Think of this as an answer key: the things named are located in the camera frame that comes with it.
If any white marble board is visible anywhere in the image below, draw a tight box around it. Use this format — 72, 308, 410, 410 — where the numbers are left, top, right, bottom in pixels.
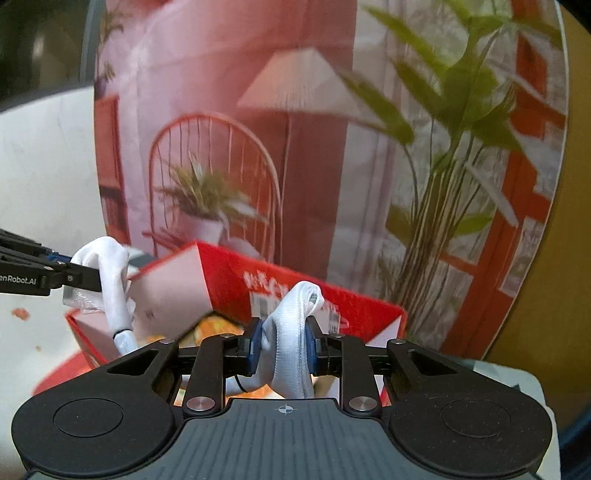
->
0, 85, 132, 361

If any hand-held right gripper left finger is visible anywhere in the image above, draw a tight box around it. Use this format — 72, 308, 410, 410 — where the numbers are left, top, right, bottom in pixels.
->
104, 319, 265, 418

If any printed wall tapestry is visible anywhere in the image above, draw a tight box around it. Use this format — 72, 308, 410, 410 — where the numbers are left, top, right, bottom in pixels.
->
92, 0, 568, 365

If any yellow wooden board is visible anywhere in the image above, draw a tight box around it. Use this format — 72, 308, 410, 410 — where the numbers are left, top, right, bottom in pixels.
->
480, 0, 591, 384

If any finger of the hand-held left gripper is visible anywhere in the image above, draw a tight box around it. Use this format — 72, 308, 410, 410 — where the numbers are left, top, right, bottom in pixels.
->
0, 227, 72, 268
46, 262, 105, 294

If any red strawberry print cardboard box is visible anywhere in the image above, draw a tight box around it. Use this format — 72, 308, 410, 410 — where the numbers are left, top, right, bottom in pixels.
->
65, 240, 408, 402

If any dark window with grey frame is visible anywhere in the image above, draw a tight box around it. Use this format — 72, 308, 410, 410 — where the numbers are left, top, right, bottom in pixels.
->
0, 0, 105, 112

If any white fabric garment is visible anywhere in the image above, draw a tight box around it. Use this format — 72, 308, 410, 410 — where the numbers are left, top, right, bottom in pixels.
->
62, 237, 326, 400

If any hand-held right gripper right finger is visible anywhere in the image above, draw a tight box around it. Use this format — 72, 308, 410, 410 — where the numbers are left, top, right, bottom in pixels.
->
304, 316, 469, 418

